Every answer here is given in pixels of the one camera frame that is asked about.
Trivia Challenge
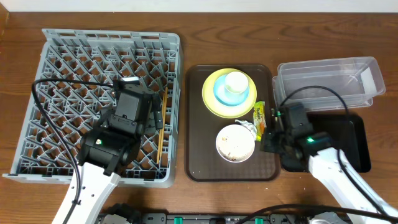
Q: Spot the white tissue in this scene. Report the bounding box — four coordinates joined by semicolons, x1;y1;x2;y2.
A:
234;119;257;140

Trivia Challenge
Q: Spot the brown serving tray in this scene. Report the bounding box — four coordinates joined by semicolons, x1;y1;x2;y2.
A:
185;64;280;182

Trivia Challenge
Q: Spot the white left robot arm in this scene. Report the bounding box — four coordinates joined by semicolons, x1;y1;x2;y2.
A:
53;83;163;223

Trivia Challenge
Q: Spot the white bowl with food residue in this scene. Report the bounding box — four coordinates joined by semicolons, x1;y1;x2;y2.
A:
215;124;255;163

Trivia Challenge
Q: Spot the black base rail with buttons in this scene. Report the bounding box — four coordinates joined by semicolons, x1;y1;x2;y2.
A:
95;203;309;224

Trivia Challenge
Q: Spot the grey plastic dish rack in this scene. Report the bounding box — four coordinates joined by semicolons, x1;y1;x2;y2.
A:
6;29;183;188

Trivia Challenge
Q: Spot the clear plastic container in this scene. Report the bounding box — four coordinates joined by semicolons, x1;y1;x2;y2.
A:
272;57;386;108

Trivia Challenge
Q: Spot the light blue saucer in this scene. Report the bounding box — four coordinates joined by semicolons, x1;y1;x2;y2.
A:
213;75;249;106

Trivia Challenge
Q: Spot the wooden chopstick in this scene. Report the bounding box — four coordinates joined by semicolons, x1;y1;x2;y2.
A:
157;87;168;164
156;93;167;165

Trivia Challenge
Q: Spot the yellow-green plate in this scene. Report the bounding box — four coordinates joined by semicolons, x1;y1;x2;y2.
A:
201;68;257;119

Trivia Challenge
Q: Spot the yellow green snack wrapper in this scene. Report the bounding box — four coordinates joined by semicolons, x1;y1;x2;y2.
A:
253;101;267;141

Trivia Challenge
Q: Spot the white cup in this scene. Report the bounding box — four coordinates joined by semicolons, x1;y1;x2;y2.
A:
224;72;248;93

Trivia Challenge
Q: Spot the black plastic tray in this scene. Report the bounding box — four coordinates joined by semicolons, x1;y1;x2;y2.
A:
279;113;372;174

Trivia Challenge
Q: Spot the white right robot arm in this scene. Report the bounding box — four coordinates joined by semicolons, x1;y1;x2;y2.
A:
262;103;397;223

